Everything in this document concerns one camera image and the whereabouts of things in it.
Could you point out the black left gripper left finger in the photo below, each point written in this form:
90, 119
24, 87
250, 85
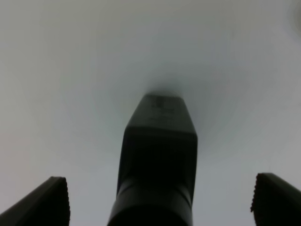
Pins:
47, 205

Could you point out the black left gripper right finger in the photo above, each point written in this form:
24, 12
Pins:
275, 202

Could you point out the dark green pump bottle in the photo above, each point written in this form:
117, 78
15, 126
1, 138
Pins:
157, 167

